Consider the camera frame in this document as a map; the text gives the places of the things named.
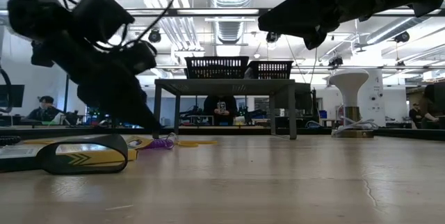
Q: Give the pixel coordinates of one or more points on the black aluminium table frame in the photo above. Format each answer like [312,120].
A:
[226,131]

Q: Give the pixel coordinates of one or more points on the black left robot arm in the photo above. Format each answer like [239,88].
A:
[31,12]

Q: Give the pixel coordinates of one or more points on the thin yellow rubber band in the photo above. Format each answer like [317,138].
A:
[189,144]

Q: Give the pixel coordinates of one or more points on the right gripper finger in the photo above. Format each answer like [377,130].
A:
[314,41]
[302,12]

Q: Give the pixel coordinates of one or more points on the black overhead crossbar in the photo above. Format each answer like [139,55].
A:
[208,12]

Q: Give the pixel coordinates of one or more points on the gray perforated metal shelf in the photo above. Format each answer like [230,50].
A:
[226,86]

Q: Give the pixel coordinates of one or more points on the white mushroom table lamp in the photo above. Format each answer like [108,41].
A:
[348,81]

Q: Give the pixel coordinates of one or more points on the yellow crayon box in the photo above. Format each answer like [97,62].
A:
[101,158]

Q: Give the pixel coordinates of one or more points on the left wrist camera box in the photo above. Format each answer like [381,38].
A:
[101,13]

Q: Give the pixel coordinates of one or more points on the wide black rubber band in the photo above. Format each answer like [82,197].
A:
[83,170]

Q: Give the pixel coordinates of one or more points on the silver ventilation duct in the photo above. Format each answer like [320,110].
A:
[231,29]

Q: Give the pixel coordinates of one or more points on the black computer monitor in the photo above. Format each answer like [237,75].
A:
[15,95]

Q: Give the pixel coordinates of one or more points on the black plastic mesh basket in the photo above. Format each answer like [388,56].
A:
[269,63]
[215,58]

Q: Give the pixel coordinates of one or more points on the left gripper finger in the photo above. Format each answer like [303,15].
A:
[118,98]
[137,57]

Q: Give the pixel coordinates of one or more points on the person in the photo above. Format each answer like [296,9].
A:
[212,104]
[415,112]
[43,112]
[436,95]

